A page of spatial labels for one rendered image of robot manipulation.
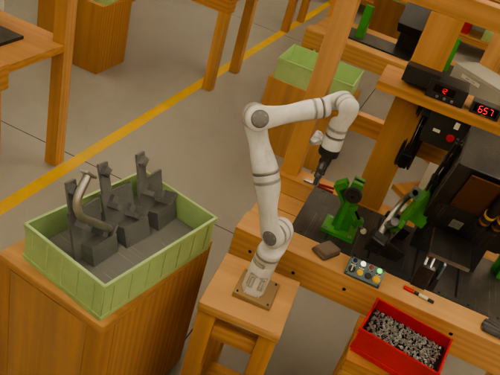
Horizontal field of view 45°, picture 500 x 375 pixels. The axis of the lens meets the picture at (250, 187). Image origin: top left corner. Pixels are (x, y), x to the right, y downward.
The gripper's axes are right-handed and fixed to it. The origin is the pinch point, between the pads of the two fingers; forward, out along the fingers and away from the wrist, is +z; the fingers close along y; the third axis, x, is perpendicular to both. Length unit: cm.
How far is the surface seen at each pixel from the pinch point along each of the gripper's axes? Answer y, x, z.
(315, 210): 41, 0, 40
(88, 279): -59, 55, 36
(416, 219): 29, -41, 17
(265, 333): -37, -5, 47
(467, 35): 723, -64, 103
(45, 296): -58, 72, 55
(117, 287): -55, 46, 39
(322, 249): 11.0, -10.9, 36.9
